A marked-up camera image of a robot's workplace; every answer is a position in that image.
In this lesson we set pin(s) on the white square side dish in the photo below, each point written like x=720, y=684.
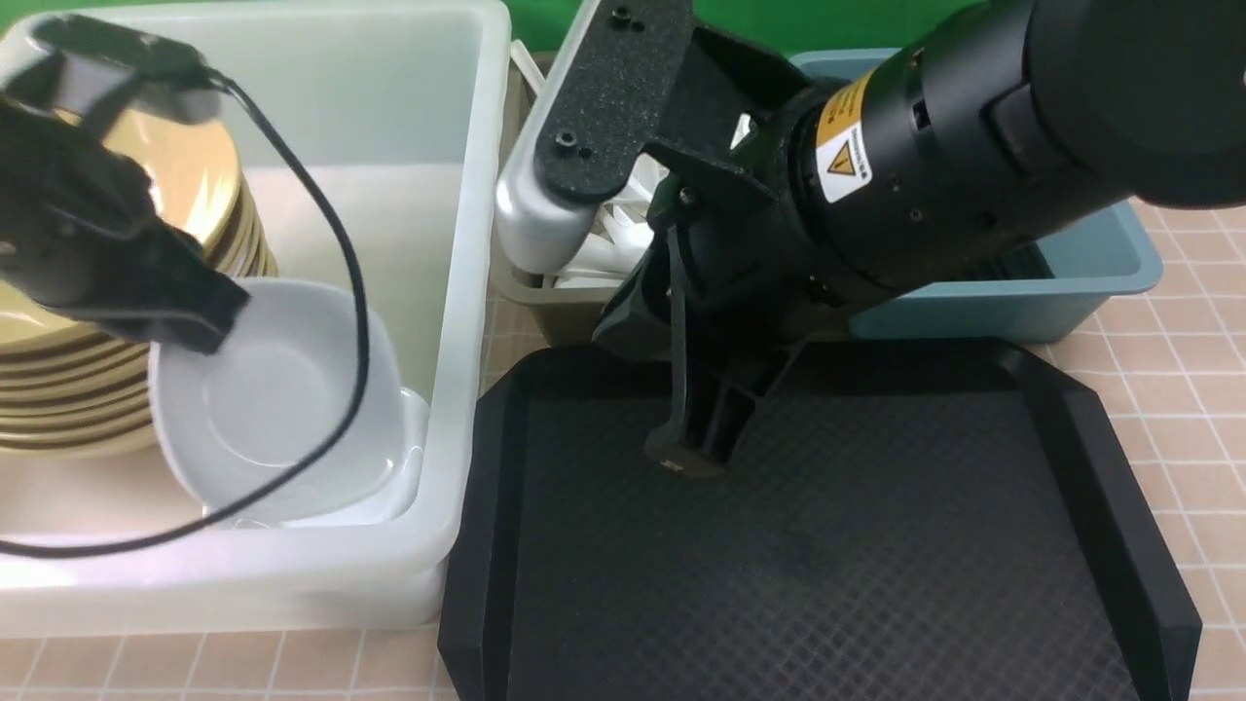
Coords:
x=230, y=422

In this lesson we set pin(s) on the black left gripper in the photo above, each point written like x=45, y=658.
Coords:
x=82, y=238

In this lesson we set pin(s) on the pile of white spoons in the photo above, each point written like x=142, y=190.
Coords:
x=620, y=234

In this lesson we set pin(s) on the olive brown spoon bin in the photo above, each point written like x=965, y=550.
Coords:
x=564, y=316

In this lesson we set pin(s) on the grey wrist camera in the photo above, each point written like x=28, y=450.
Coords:
x=98, y=70
x=539, y=231

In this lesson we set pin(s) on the pile of black chopsticks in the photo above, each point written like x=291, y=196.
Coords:
x=1025, y=263

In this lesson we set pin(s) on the large translucent white tub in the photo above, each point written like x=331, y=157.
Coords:
x=397, y=108

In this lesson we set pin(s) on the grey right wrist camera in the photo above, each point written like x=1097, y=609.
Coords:
x=539, y=231

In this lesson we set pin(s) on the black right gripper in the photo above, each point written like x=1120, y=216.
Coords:
x=726, y=290

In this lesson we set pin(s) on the black plastic serving tray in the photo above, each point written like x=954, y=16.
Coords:
x=902, y=521

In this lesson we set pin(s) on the blue chopstick bin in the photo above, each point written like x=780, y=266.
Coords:
x=1102, y=255

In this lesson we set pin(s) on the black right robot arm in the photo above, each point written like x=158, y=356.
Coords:
x=1119, y=99

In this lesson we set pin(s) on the white square dish in tub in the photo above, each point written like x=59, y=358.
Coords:
x=388, y=503

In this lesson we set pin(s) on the stack of tan bowls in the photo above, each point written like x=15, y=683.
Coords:
x=69, y=391

